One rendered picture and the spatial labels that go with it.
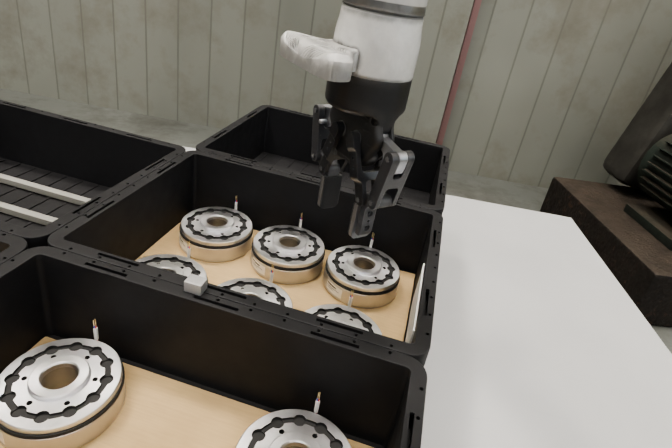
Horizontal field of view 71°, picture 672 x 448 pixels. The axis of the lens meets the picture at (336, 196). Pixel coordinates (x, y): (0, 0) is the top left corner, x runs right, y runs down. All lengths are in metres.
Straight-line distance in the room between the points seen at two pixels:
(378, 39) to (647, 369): 0.77
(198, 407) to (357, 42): 0.36
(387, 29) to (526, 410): 0.58
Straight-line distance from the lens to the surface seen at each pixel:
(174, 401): 0.52
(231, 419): 0.50
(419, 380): 0.43
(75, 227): 0.58
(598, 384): 0.90
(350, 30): 0.40
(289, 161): 1.02
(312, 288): 0.65
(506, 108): 3.42
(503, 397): 0.79
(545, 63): 3.41
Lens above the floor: 1.23
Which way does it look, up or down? 27 degrees down
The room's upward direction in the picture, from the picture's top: 10 degrees clockwise
